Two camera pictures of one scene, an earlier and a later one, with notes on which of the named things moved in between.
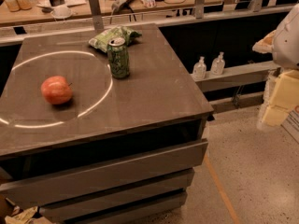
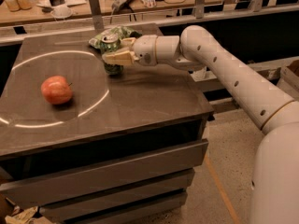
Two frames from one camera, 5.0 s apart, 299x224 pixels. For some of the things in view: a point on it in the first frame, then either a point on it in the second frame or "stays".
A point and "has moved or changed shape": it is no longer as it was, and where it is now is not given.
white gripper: (287, 44) → (145, 50)
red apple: (57, 90) stays
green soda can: (119, 57) has moved or changed shape
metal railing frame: (96, 21) stays
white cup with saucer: (61, 12) stays
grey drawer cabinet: (119, 150) stays
